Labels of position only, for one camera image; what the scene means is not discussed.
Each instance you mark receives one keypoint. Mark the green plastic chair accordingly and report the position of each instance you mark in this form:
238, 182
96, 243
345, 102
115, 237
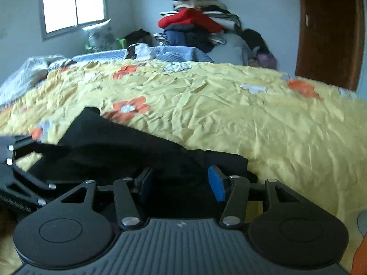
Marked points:
122, 43

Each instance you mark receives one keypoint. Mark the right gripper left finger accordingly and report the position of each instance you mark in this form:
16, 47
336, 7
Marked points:
141, 181

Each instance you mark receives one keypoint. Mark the brown wooden door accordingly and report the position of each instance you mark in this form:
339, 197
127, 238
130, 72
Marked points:
331, 41

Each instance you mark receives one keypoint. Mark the floral pillow by window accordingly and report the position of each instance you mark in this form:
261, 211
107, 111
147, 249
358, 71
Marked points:
100, 37

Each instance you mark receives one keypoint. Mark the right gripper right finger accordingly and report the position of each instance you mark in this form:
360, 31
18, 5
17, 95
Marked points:
219, 183

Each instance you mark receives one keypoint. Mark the yellow floral bedsheet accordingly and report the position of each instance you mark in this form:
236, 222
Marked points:
315, 145

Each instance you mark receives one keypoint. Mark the white crumpled blanket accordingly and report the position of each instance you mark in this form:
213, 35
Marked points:
32, 71

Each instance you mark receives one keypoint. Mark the window with grey frame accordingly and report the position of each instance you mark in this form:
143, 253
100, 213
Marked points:
63, 16

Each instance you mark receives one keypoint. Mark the pile of clothes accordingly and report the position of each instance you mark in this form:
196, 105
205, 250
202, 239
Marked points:
210, 27

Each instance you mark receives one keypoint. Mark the black pants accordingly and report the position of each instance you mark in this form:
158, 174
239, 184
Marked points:
104, 151

